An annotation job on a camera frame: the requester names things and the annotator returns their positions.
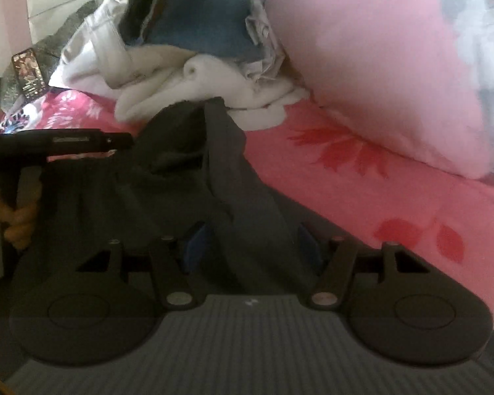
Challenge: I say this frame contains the pink floral bed sheet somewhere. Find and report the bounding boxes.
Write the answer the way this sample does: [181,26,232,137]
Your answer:
[0,90,494,322]

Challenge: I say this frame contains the grey speckled blanket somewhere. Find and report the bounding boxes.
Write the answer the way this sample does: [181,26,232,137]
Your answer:
[0,0,100,108]

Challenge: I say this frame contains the person's left hand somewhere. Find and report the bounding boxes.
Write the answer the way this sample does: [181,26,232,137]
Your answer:
[0,185,39,252]

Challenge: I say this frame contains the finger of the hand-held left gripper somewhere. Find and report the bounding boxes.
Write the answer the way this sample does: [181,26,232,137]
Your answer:
[101,131,135,151]

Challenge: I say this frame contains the smartphone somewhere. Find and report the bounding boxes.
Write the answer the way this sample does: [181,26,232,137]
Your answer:
[11,48,49,100]

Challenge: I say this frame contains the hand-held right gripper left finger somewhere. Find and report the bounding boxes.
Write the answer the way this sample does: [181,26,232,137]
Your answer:
[76,222,207,310]

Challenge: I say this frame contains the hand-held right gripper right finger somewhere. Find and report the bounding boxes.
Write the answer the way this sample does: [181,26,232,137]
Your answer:
[297,222,431,310]

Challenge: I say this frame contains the blue jeans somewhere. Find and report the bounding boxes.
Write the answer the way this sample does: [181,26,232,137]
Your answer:
[123,0,273,63]

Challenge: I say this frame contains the dark grey garment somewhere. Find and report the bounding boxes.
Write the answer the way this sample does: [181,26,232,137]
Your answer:
[16,96,331,299]

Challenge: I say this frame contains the white towel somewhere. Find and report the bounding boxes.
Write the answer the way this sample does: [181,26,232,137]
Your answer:
[114,46,308,131]

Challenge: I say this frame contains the pale crumpled cloth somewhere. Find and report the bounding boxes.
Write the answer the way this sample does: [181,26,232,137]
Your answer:
[244,0,298,88]

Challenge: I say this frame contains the pink grey floral quilt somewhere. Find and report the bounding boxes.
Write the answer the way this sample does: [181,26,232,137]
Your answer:
[262,0,494,180]

